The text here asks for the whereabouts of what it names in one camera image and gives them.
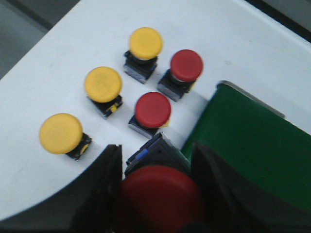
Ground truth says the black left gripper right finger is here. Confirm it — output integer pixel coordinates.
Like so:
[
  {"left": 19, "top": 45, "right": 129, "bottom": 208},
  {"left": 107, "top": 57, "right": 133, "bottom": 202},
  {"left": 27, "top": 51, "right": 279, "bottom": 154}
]
[{"left": 191, "top": 142, "right": 311, "bottom": 233}]

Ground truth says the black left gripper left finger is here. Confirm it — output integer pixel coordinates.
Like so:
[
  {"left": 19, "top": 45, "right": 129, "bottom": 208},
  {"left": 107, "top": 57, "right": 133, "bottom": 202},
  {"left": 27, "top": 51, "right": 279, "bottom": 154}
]
[{"left": 0, "top": 145, "right": 122, "bottom": 233}]

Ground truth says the red mushroom push button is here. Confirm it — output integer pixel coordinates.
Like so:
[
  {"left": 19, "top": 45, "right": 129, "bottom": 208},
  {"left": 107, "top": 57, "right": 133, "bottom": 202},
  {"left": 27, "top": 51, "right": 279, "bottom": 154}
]
[
  {"left": 157, "top": 49, "right": 204, "bottom": 102},
  {"left": 128, "top": 92, "right": 172, "bottom": 139},
  {"left": 113, "top": 133, "right": 206, "bottom": 233}
]

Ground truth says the yellow mushroom push button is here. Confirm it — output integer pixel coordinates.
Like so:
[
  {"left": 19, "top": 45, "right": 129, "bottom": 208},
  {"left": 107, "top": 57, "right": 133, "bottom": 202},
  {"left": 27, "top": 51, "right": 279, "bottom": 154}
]
[
  {"left": 39, "top": 113, "right": 92, "bottom": 160},
  {"left": 123, "top": 27, "right": 163, "bottom": 84},
  {"left": 84, "top": 67, "right": 123, "bottom": 118}
]

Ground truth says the green conveyor belt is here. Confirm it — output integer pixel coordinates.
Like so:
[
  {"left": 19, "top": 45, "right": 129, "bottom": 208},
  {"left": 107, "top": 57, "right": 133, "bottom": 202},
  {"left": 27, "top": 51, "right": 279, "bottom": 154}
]
[{"left": 182, "top": 85, "right": 311, "bottom": 211}]

